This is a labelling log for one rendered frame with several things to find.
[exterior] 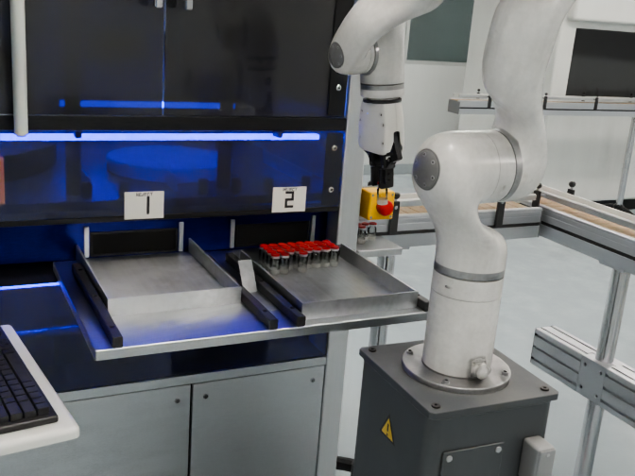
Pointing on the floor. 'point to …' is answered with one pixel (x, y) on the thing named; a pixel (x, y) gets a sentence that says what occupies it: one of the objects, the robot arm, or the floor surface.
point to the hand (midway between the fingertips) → (382, 176)
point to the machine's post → (354, 158)
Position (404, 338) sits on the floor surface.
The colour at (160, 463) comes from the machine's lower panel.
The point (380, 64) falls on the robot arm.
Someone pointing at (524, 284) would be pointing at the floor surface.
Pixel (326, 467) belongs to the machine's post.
